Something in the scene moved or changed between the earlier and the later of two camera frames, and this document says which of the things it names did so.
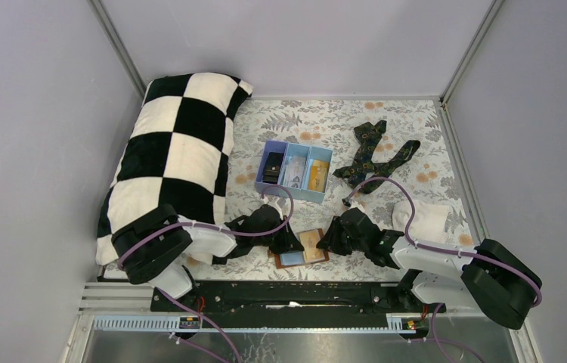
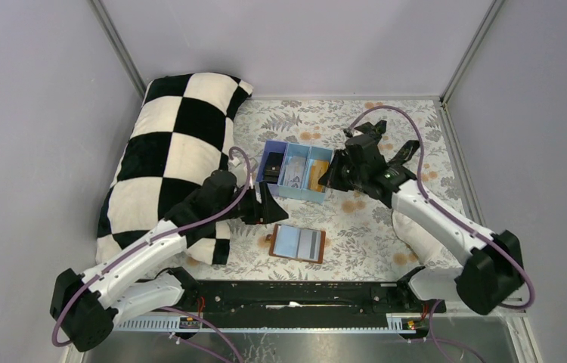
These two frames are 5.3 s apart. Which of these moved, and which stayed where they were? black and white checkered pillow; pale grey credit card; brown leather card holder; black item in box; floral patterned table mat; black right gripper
Moved: black right gripper; brown leather card holder
Stayed: black and white checkered pillow; pale grey credit card; black item in box; floral patterned table mat
